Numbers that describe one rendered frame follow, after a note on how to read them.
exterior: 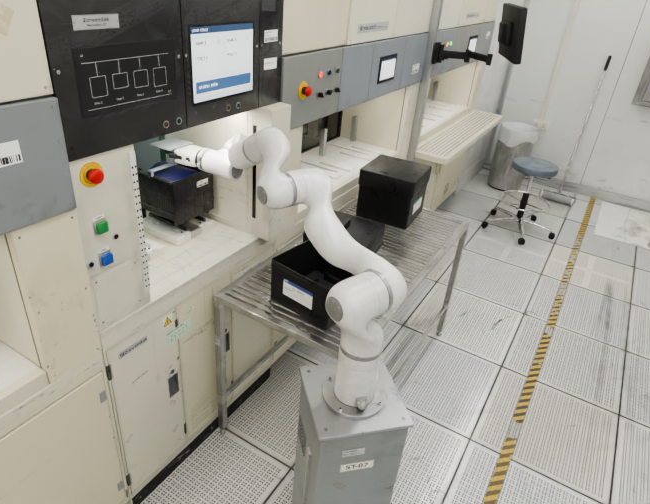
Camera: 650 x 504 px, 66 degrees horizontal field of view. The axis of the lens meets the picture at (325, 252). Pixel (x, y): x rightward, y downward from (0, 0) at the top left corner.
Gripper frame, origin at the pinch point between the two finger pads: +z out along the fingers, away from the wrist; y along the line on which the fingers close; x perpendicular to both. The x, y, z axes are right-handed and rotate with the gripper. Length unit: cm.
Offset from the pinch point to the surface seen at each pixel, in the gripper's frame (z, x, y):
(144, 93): -30, 31, -36
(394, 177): -58, -19, 82
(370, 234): -64, -35, 50
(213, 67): -30.1, 35.1, -9.3
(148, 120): -30, 24, -36
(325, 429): -99, -46, -43
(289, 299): -60, -41, -5
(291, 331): -67, -45, -14
